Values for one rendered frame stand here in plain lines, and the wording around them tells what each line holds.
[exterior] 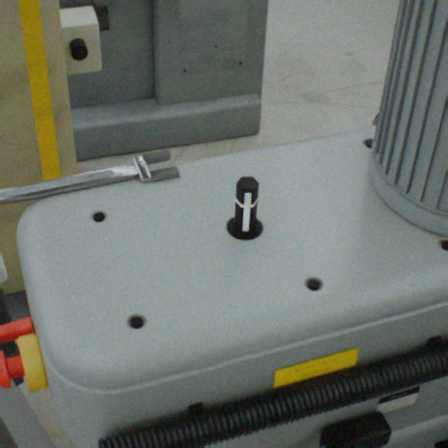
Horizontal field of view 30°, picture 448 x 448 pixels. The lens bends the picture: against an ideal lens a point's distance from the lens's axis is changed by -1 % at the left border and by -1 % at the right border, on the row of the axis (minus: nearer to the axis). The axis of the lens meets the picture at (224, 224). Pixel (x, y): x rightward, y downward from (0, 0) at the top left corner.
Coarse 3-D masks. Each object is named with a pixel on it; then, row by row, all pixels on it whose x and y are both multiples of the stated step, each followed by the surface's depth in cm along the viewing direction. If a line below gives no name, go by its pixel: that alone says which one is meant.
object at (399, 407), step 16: (432, 384) 95; (368, 400) 93; (384, 400) 94; (400, 400) 95; (416, 400) 97; (320, 416) 92; (336, 416) 93; (352, 416) 94; (384, 416) 97; (400, 416) 98; (272, 432) 90; (288, 432) 92; (304, 432) 93; (320, 432) 94
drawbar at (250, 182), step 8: (248, 176) 82; (240, 184) 81; (248, 184) 81; (256, 184) 81; (240, 192) 81; (248, 192) 81; (256, 192) 82; (240, 200) 82; (240, 208) 82; (256, 208) 83; (240, 216) 83; (240, 224) 84; (240, 232) 84; (248, 232) 84; (248, 240) 85
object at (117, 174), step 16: (144, 160) 91; (160, 160) 92; (64, 176) 89; (80, 176) 89; (96, 176) 89; (112, 176) 89; (128, 176) 89; (144, 176) 89; (160, 176) 90; (176, 176) 90; (0, 192) 87; (16, 192) 87; (32, 192) 87; (48, 192) 87; (64, 192) 88
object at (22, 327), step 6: (30, 318) 99; (6, 324) 98; (12, 324) 98; (18, 324) 98; (24, 324) 98; (30, 324) 98; (0, 330) 97; (6, 330) 98; (12, 330) 98; (18, 330) 98; (24, 330) 98; (30, 330) 98; (0, 336) 97; (6, 336) 97; (12, 336) 98; (0, 342) 98
